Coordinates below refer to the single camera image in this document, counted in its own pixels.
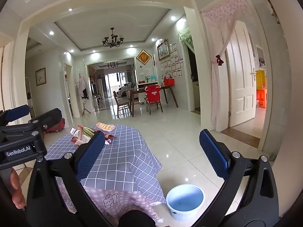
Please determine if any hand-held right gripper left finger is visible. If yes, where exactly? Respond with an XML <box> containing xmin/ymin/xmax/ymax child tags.
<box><xmin>26</xmin><ymin>131</ymin><xmax>113</xmax><ymax>227</ymax></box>

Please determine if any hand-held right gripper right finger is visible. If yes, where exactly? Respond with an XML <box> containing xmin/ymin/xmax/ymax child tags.
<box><xmin>199</xmin><ymin>129</ymin><xmax>281</xmax><ymax>227</ymax></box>

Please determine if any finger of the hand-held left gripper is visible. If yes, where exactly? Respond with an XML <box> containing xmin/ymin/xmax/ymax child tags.
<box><xmin>0</xmin><ymin>104</ymin><xmax>31</xmax><ymax>129</ymax></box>
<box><xmin>30</xmin><ymin>108</ymin><xmax>62</xmax><ymax>135</ymax></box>

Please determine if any beige snack packet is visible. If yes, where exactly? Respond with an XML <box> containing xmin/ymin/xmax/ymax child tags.
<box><xmin>75</xmin><ymin>136</ymin><xmax>91</xmax><ymax>146</ymax></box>

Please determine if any green striped wrapper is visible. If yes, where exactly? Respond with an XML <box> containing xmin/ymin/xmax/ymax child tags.
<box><xmin>80</xmin><ymin>127</ymin><xmax>96</xmax><ymax>138</ymax></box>

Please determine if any white wrapper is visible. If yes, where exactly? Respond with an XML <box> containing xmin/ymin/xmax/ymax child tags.
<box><xmin>70</xmin><ymin>128</ymin><xmax>83</xmax><ymax>140</ymax></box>

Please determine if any white plastic bucket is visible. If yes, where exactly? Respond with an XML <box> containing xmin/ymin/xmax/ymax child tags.
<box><xmin>166</xmin><ymin>184</ymin><xmax>205</xmax><ymax>221</ymax></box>

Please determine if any person's left hand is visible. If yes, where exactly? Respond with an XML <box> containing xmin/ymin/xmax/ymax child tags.
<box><xmin>9</xmin><ymin>168</ymin><xmax>26</xmax><ymax>210</ymax></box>

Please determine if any dark red case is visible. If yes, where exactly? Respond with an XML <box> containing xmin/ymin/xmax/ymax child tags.
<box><xmin>46</xmin><ymin>118</ymin><xmax>65</xmax><ymax>133</ymax></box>

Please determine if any grey checked tablecloth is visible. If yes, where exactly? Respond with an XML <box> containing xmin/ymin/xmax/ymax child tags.
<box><xmin>44</xmin><ymin>124</ymin><xmax>166</xmax><ymax>205</ymax></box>

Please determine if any wooden coat stand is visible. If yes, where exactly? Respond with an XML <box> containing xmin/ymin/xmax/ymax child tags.
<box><xmin>78</xmin><ymin>73</ymin><xmax>91</xmax><ymax>117</ymax></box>

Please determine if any framed ink painting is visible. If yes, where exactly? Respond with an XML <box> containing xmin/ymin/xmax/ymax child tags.
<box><xmin>35</xmin><ymin>68</ymin><xmax>46</xmax><ymax>86</ymax></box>

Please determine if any white hanging jacket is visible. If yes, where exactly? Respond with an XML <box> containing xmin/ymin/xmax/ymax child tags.
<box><xmin>76</xmin><ymin>74</ymin><xmax>88</xmax><ymax>98</ymax></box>

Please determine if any pink printed blanket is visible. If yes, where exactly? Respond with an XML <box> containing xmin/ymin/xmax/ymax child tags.
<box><xmin>57</xmin><ymin>182</ymin><xmax>164</xmax><ymax>227</ymax></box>

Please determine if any bare wooden chair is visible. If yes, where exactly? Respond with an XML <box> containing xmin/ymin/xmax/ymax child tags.
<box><xmin>113</xmin><ymin>91</ymin><xmax>132</xmax><ymax>118</ymax></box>

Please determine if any grey massage chair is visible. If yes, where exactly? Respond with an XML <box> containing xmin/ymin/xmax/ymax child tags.
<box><xmin>118</xmin><ymin>82</ymin><xmax>133</xmax><ymax>97</ymax></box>

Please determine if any person's dark trouser leg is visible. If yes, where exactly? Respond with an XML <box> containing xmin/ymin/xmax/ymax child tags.
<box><xmin>117</xmin><ymin>209</ymin><xmax>164</xmax><ymax>227</ymax></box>

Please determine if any wooden chair with cover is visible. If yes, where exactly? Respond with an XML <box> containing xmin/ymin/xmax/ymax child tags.
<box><xmin>144</xmin><ymin>85</ymin><xmax>164</xmax><ymax>115</ymax></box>

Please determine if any dark wooden dining table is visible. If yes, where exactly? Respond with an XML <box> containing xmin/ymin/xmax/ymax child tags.
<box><xmin>129</xmin><ymin>85</ymin><xmax>178</xmax><ymax>117</ymax></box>

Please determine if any white panel door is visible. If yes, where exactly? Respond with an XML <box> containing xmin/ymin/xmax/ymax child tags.
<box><xmin>226</xmin><ymin>21</ymin><xmax>256</xmax><ymax>128</ymax></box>

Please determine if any red chair cover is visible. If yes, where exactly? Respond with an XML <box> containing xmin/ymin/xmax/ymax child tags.
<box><xmin>145</xmin><ymin>86</ymin><xmax>161</xmax><ymax>102</ymax></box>

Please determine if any red bag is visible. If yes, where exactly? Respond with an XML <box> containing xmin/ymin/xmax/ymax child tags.
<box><xmin>163</xmin><ymin>74</ymin><xmax>176</xmax><ymax>86</ymax></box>

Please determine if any yellow cabinet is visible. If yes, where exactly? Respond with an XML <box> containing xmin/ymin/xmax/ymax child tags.
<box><xmin>256</xmin><ymin>70</ymin><xmax>267</xmax><ymax>90</ymax></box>

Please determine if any black chandelier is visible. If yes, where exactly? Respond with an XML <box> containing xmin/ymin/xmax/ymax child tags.
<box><xmin>102</xmin><ymin>28</ymin><xmax>124</xmax><ymax>48</ymax></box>

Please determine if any pink floral door curtain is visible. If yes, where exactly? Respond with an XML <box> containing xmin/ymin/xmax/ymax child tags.
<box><xmin>201</xmin><ymin>0</ymin><xmax>249</xmax><ymax>128</ymax></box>

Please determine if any framed landscape painting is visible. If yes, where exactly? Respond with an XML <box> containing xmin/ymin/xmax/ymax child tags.
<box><xmin>157</xmin><ymin>39</ymin><xmax>170</xmax><ymax>61</ymax></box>

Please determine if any green valance curtain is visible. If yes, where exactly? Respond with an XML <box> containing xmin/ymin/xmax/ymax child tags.
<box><xmin>178</xmin><ymin>28</ymin><xmax>195</xmax><ymax>54</ymax></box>

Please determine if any wall of paper certificates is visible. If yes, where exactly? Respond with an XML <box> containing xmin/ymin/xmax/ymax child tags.
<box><xmin>160</xmin><ymin>43</ymin><xmax>182</xmax><ymax>78</ymax></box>

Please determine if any red diamond wall decoration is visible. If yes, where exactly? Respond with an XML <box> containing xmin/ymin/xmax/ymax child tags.
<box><xmin>136</xmin><ymin>49</ymin><xmax>152</xmax><ymax>65</ymax></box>

